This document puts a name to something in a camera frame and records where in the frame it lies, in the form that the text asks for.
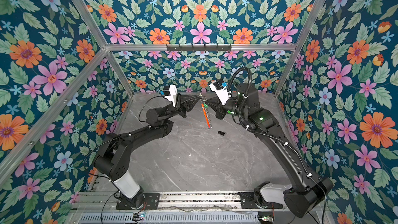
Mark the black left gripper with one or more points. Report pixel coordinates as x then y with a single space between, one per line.
180 108

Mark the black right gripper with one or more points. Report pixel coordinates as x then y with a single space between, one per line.
219 109

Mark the metal keyring holder red handle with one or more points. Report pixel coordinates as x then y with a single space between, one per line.
205 111

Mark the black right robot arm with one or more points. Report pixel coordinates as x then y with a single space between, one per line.
239 98

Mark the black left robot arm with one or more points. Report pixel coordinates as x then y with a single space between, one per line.
113 158

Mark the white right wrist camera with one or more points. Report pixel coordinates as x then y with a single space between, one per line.
221 89

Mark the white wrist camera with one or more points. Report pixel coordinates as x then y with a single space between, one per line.
170 93
221 89

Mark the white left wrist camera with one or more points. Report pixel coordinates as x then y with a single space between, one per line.
170 93

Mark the black hook rail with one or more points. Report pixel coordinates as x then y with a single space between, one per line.
204 47

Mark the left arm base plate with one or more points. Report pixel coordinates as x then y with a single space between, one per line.
145 201

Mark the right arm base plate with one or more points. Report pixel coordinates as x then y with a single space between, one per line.
252 200

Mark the white vented cable duct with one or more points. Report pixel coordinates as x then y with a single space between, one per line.
170 218

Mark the aluminium mounting rail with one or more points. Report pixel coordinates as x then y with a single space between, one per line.
184 201

